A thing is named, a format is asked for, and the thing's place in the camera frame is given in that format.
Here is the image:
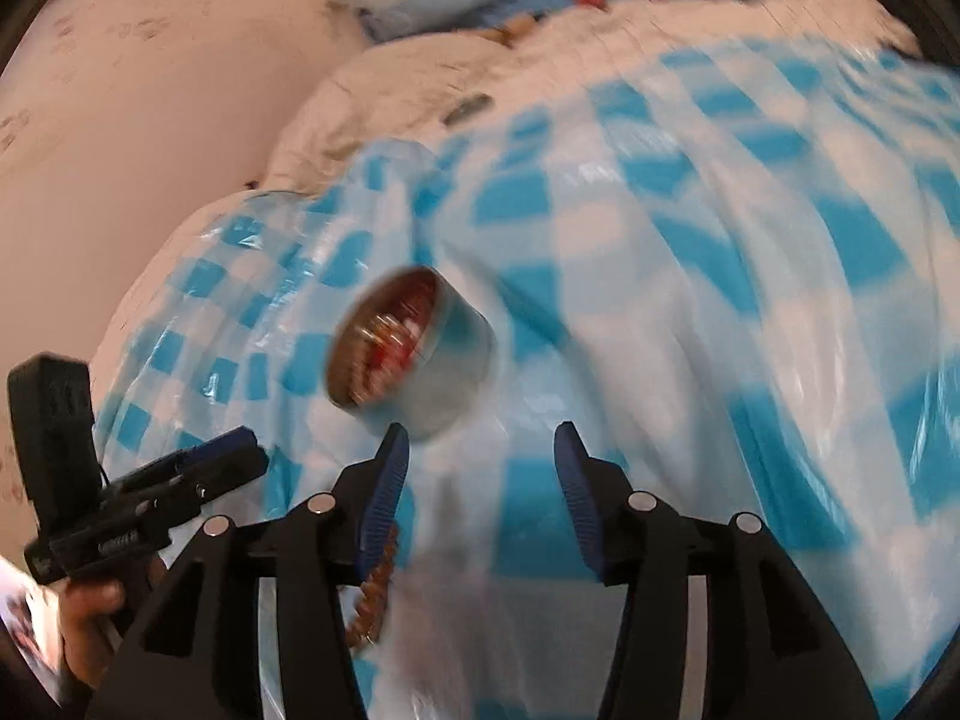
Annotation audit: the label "person's left hand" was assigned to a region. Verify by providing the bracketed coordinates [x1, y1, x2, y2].
[58, 581, 128, 691]

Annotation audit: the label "blue checked plastic sheet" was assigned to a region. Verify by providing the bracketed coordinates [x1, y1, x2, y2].
[90, 34, 960, 720]

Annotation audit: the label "brown beaded bracelet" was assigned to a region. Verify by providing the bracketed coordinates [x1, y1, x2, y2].
[346, 525, 404, 647]

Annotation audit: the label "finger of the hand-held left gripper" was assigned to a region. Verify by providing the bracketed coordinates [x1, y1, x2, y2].
[176, 426, 271, 502]

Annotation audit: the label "white bedsheet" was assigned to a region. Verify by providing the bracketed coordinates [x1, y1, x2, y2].
[259, 0, 923, 196]

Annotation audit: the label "round metal tin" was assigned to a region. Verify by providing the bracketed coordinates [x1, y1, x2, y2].
[326, 266, 500, 442]

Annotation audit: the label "red beaded bracelet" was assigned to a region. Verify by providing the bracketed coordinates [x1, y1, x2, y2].
[360, 277, 445, 395]

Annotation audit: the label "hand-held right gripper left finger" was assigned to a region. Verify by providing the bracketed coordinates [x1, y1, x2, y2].
[86, 424, 412, 720]

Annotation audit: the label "printed white paper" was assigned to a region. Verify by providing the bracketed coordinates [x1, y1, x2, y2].
[0, 561, 62, 700]

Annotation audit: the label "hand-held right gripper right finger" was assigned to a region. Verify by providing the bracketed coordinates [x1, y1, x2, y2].
[553, 421, 880, 720]

